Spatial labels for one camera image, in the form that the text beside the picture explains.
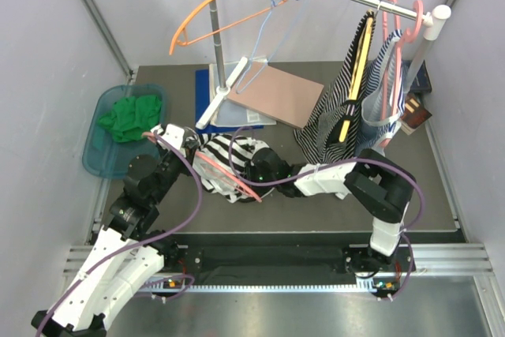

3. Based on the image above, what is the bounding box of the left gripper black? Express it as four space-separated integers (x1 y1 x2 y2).
149 139 199 204

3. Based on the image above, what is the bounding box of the black white striped tank top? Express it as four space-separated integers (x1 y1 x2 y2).
190 133 269 204

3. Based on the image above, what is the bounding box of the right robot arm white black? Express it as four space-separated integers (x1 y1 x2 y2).
242 148 417 271

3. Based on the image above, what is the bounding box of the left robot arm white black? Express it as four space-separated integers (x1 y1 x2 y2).
32 134 198 336

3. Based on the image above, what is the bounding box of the yellow black hanger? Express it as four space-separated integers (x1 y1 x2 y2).
339 11 375 143

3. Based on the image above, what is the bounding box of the orange plastic hanger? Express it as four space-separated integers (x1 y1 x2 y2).
167 0 295 56

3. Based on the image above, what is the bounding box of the green cloth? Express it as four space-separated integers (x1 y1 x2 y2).
98 95 163 143

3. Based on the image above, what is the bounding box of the teal plastic bin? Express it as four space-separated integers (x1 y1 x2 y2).
82 84 168 179

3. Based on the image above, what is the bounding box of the thin striped black white garment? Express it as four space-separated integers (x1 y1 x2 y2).
294 10 376 164

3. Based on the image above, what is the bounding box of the pink brown board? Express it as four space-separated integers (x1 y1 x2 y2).
227 62 324 129

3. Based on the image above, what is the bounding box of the blue mat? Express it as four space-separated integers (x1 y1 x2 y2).
195 69 264 133

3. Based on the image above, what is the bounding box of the blue white striped garment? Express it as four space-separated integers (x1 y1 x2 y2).
355 29 406 155

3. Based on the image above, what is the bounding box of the brown wooden box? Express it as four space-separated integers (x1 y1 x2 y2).
400 93 432 135

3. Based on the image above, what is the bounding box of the dark blue book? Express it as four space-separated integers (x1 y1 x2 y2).
402 61 432 94

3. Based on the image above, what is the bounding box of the clothes rack metal white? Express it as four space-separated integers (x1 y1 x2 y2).
196 0 451 129

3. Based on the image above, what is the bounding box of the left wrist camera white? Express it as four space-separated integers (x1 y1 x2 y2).
143 124 193 152

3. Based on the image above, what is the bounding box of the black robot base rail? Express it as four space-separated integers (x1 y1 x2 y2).
129 230 417 275

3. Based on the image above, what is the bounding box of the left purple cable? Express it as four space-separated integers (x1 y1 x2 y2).
37 131 204 334

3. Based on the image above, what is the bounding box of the grey slotted cable duct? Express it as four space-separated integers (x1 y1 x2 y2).
141 275 380 293

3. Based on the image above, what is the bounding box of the light blue wire hanger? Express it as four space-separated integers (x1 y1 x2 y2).
234 0 309 95

